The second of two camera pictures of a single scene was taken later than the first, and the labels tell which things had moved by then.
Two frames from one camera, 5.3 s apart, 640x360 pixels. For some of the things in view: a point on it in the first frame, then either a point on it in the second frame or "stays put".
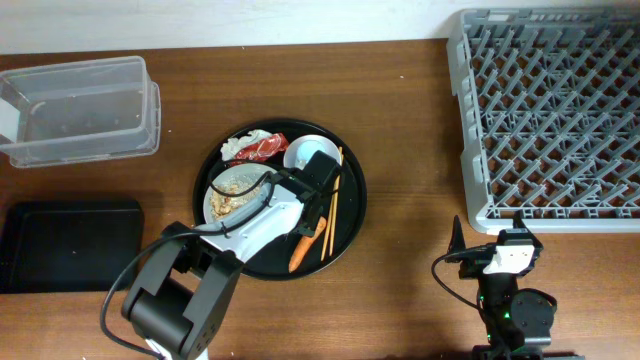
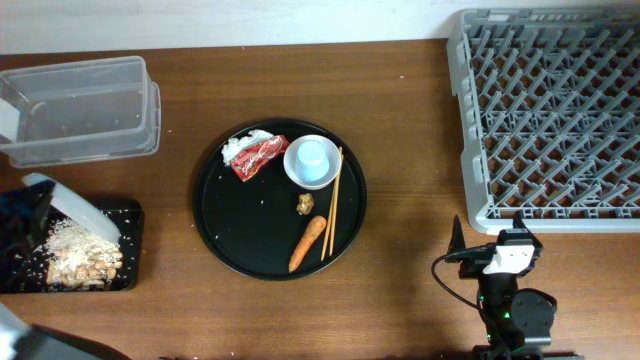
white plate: [235, 179] -> [76, 209]
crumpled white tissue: [230, 147] stays put
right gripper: [474, 265] stays put
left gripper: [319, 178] -> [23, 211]
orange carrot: [304, 246] stays put
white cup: [298, 152] stays put
